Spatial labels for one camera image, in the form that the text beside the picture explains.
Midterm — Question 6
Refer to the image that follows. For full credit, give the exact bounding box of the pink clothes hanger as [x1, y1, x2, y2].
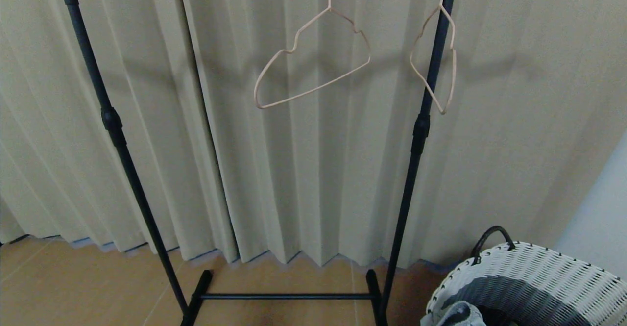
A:
[253, 0, 372, 110]
[409, 0, 457, 116]

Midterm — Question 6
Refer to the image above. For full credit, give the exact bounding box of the black clothes rack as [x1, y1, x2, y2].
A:
[0, 0, 620, 326]

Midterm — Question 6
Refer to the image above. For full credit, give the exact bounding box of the white laundry basket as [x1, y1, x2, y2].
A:
[421, 226, 627, 326]

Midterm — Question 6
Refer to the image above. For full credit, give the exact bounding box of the beige curtain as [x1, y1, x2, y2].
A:
[0, 0, 627, 271]

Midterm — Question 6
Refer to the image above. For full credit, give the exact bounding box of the pale grey garment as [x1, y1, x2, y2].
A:
[420, 301, 475, 326]

